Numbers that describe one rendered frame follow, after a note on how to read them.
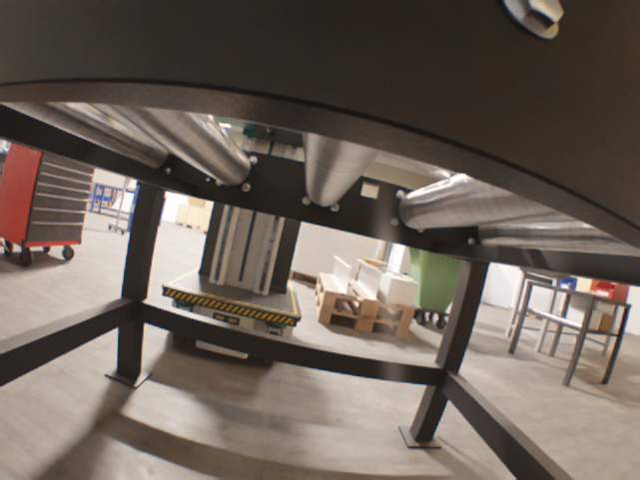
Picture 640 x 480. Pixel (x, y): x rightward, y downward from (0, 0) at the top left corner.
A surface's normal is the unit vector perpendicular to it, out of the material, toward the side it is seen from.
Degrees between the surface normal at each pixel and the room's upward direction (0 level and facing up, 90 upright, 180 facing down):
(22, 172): 90
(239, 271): 90
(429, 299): 101
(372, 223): 90
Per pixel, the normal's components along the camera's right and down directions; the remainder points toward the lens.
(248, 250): 0.12, 0.04
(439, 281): -0.14, 0.17
